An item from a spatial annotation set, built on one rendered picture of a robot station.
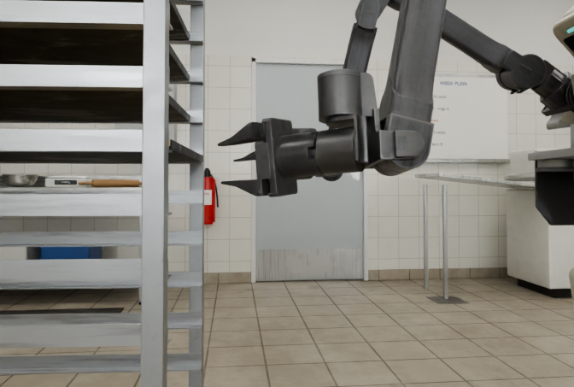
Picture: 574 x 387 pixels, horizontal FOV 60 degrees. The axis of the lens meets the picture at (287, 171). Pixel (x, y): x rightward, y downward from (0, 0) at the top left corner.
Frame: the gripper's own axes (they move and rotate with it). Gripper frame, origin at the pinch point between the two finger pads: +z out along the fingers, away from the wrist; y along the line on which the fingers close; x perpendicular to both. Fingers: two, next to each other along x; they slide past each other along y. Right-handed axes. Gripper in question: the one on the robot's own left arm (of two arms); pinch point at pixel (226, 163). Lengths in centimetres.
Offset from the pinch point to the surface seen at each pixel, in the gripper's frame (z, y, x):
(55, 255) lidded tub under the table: 288, -46, -205
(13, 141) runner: 25.5, 5.6, 13.6
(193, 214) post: 29.7, -9.3, -31.8
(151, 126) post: 6.9, 5.6, 6.9
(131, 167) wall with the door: 280, 18, -286
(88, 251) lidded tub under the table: 268, -46, -219
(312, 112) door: 137, 56, -377
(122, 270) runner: 13.7, -13.6, 7.5
